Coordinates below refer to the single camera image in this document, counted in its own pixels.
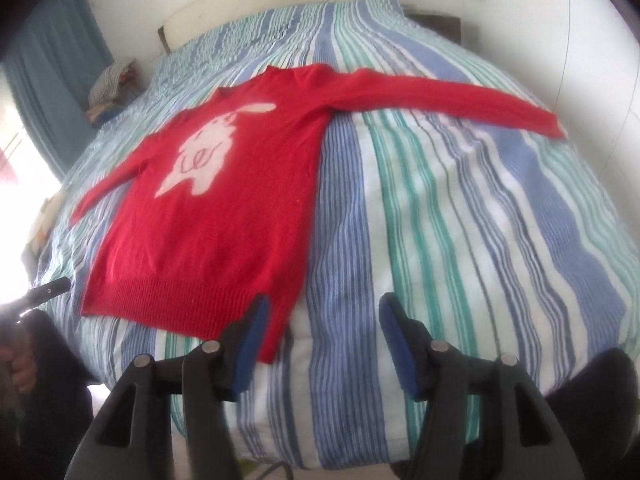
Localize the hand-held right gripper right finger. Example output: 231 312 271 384
378 292 586 480

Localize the dark bedside table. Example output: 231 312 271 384
402 7 463 43

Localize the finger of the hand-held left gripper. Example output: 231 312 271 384
0 277 71 319

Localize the blue curtain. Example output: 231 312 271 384
0 0 113 181

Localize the red sweater with white print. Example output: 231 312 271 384
69 64 568 365

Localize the thin wall cable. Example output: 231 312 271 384
545 0 574 106

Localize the person's left hand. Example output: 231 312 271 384
0 345 38 394

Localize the pile of folded clothes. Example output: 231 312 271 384
85 57 138 126

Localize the cream padded headboard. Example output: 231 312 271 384
157 0 383 53

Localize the striped bed sheet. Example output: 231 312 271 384
22 0 628 471

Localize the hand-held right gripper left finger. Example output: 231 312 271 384
65 296 271 480

